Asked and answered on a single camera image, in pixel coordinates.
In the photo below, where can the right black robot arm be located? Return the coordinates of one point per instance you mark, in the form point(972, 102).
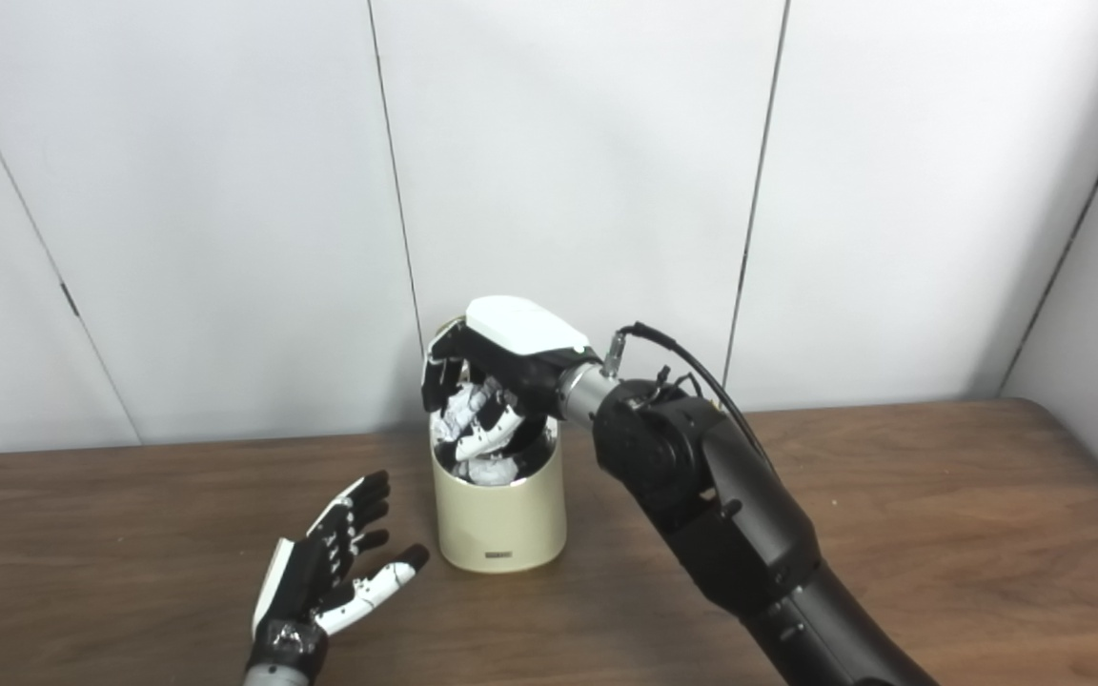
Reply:
point(730, 514)

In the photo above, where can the crumpled paper scrap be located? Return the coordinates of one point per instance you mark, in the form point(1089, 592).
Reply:
point(492, 471)

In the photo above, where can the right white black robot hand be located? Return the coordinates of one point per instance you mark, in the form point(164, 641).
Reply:
point(520, 343)

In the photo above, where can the cream-colored cylindrical bin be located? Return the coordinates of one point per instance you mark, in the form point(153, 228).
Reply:
point(501, 524)

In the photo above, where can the round cream bin lid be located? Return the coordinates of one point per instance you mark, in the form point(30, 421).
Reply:
point(438, 332)

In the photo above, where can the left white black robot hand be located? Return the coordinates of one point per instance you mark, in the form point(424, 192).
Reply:
point(301, 581)

